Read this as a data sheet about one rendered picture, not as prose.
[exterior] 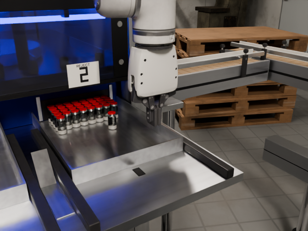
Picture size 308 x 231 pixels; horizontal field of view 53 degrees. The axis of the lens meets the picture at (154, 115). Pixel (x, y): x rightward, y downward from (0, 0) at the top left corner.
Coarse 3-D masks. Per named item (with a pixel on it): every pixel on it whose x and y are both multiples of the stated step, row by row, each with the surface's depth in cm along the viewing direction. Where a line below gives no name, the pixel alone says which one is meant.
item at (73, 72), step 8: (72, 64) 78; (80, 64) 79; (88, 64) 80; (96, 64) 81; (72, 72) 79; (80, 72) 80; (88, 72) 81; (96, 72) 82; (72, 80) 79; (88, 80) 82; (96, 80) 83
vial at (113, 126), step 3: (108, 114) 81; (114, 114) 80; (108, 117) 81; (111, 117) 81; (114, 117) 81; (108, 120) 81; (111, 120) 81; (114, 120) 81; (108, 123) 82; (111, 123) 81; (114, 123) 81; (108, 126) 82; (111, 126) 81; (114, 126) 82; (111, 129) 82
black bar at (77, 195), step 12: (36, 132) 76; (36, 144) 74; (48, 144) 71; (60, 168) 61; (60, 180) 58; (72, 192) 54; (72, 204) 53; (84, 204) 51; (84, 216) 48; (96, 216) 48; (96, 228) 47
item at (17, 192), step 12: (0, 132) 79; (0, 144) 74; (0, 156) 69; (12, 156) 62; (0, 168) 64; (12, 168) 64; (0, 180) 61; (12, 180) 61; (24, 180) 55; (0, 192) 52; (12, 192) 53; (24, 192) 54; (0, 204) 53; (12, 204) 54
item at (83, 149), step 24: (48, 120) 88; (120, 120) 88; (144, 120) 84; (72, 144) 74; (96, 144) 74; (120, 144) 74; (144, 144) 74; (168, 144) 69; (72, 168) 58; (96, 168) 61; (120, 168) 64
